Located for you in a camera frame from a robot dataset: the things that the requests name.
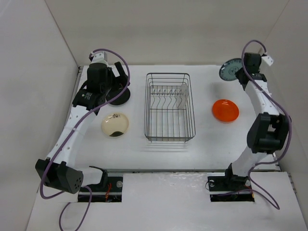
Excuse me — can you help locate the orange round plate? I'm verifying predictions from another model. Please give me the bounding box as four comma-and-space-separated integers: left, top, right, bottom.
212, 99, 240, 123

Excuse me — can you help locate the blue patterned ceramic plate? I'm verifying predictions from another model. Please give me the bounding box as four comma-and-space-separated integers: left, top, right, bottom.
219, 58, 242, 81

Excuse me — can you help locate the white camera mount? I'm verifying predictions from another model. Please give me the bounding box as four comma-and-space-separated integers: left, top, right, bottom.
89, 51, 109, 66
259, 50, 274, 66

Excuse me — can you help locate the black round plate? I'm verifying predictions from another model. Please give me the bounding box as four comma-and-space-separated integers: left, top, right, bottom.
106, 87, 130, 106

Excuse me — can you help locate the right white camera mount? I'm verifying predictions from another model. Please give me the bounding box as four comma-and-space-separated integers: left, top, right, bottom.
259, 50, 274, 66

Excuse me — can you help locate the grey wire dish rack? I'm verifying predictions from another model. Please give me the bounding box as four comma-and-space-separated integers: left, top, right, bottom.
144, 72, 196, 142

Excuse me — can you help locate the clear glass plate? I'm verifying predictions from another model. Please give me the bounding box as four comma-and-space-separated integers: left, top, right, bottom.
176, 83, 189, 109

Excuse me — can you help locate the cream plate with flower pattern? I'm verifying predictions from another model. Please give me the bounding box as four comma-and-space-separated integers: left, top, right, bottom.
101, 112, 129, 138

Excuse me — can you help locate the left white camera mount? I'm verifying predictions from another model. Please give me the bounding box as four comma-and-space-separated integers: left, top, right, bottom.
89, 51, 109, 66

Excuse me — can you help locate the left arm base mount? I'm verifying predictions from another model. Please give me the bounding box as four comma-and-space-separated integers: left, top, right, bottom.
89, 172, 123, 203

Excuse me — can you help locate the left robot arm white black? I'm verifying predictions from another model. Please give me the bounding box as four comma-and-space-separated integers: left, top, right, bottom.
35, 61, 130, 199

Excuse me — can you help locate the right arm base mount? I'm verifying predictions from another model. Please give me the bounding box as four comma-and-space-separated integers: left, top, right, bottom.
207, 173, 255, 202

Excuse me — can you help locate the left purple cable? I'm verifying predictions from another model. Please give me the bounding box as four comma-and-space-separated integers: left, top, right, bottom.
39, 49, 131, 231

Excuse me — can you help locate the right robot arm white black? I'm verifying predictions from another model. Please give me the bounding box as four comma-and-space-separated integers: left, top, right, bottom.
222, 52, 289, 191

